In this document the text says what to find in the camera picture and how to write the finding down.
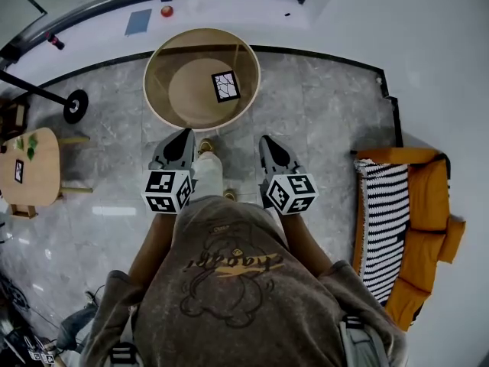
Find black white striped blanket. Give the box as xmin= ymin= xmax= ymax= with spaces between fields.
xmin=353 ymin=158 xmax=410 ymax=307

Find person's cream trousers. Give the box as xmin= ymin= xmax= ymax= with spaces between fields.
xmin=193 ymin=151 xmax=225 ymax=198

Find black coat stand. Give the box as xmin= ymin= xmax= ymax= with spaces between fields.
xmin=0 ymin=69 xmax=89 ymax=125

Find round glass coffee table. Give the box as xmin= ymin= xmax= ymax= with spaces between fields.
xmin=143 ymin=28 xmax=262 ymax=132

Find green leaf sprig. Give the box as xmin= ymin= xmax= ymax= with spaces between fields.
xmin=13 ymin=132 xmax=39 ymax=162

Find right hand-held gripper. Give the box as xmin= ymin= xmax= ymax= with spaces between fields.
xmin=258 ymin=135 xmax=320 ymax=217

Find black framed picture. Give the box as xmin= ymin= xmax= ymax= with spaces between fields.
xmin=211 ymin=70 xmax=242 ymax=103

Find blue flat pad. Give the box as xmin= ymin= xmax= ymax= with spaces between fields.
xmin=125 ymin=8 xmax=153 ymax=37

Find person's brown printed t-shirt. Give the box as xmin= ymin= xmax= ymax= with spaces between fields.
xmin=82 ymin=195 xmax=408 ymax=367

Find spare gripper device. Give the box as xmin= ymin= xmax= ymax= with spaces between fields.
xmin=22 ymin=334 xmax=57 ymax=367

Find person's right forearm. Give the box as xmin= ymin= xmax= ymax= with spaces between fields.
xmin=280 ymin=212 xmax=333 ymax=278

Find person's left forearm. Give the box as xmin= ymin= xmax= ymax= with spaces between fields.
xmin=128 ymin=212 xmax=180 ymax=282

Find orange sofa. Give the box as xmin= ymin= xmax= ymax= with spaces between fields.
xmin=351 ymin=147 xmax=467 ymax=332

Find dark wooden chair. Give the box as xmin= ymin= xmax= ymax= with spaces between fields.
xmin=0 ymin=97 xmax=31 ymax=137

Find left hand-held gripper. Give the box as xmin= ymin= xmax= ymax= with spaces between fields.
xmin=140 ymin=128 xmax=199 ymax=216

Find wooden side table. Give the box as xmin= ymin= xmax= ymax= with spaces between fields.
xmin=0 ymin=127 xmax=93 ymax=219

